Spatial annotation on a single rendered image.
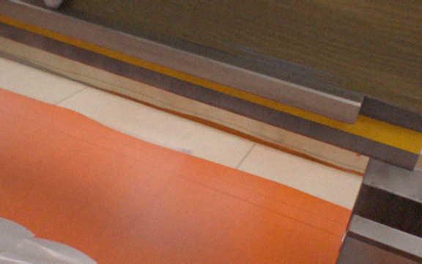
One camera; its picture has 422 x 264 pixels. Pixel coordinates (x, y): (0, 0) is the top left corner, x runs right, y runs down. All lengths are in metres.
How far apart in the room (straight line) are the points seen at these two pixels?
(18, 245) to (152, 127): 0.17
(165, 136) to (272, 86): 0.20
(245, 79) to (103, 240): 0.14
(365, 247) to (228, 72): 0.10
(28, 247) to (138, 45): 0.13
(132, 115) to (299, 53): 0.24
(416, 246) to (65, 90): 0.33
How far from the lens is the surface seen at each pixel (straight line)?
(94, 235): 0.31
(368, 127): 0.25
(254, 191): 0.37
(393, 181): 0.29
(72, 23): 0.26
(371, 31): 0.22
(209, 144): 0.41
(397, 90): 0.23
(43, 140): 0.40
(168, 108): 0.45
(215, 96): 0.26
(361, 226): 0.24
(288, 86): 0.22
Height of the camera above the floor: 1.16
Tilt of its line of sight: 28 degrees down
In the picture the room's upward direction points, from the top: 10 degrees clockwise
